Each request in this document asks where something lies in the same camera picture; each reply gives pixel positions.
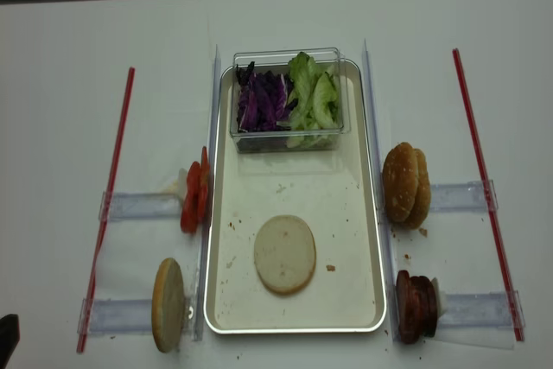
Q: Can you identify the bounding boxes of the bun slice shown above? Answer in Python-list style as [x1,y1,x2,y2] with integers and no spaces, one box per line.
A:
[151,258,186,353]
[253,215,317,296]

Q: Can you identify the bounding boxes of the green lettuce leaves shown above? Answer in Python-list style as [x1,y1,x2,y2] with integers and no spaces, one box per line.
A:
[285,51,340,150]

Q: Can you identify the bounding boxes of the tomato slices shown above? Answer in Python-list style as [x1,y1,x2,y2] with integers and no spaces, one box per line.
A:
[180,146,210,234]

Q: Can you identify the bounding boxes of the meat patty rear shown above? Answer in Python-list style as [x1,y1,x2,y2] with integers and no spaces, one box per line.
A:
[410,276,438,338]

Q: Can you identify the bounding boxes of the clear plastic salad box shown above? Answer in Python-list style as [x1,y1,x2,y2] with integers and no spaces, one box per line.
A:
[229,48,349,153]

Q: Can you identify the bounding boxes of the purple cabbage shreds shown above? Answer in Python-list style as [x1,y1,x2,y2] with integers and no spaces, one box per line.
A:
[235,61,298,133]

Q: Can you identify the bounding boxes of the cream metal tray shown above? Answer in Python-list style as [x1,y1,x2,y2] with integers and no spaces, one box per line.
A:
[203,60,387,334]

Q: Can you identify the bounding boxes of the white pusher block upper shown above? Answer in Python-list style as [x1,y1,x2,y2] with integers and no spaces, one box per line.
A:
[173,169,188,204]

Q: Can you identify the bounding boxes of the white pusher block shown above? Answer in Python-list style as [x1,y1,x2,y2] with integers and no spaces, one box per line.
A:
[173,169,188,204]
[428,277,444,319]

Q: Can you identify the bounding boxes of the bun top rear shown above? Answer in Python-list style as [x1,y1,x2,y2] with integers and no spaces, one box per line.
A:
[403,149,431,229]

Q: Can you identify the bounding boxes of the left red straw rod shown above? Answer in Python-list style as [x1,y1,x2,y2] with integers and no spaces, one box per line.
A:
[76,67,136,354]

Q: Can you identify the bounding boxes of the red straw rod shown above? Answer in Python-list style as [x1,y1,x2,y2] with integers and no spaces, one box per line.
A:
[452,48,525,342]
[76,67,136,354]

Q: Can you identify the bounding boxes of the bun bottom slice standing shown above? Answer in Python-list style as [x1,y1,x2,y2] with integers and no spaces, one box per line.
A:
[151,258,186,353]

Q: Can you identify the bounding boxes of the white pusher block right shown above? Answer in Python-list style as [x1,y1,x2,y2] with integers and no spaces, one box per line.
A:
[428,277,444,319]

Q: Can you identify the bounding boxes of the right red straw rod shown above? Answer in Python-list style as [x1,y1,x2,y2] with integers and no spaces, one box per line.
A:
[452,48,525,342]

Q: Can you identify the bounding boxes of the clear rail upper left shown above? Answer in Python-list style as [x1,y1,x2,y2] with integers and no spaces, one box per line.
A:
[99,192,181,222]

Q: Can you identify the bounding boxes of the clear rail upper right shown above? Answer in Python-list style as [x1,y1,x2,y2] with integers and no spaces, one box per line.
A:
[429,180,498,213]

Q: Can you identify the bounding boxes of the clear rail lower left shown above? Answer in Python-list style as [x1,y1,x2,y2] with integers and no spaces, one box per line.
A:
[77,299,152,335]

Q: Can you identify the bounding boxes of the clear rail lower right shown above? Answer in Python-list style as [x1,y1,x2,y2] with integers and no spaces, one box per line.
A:
[437,291,525,329]

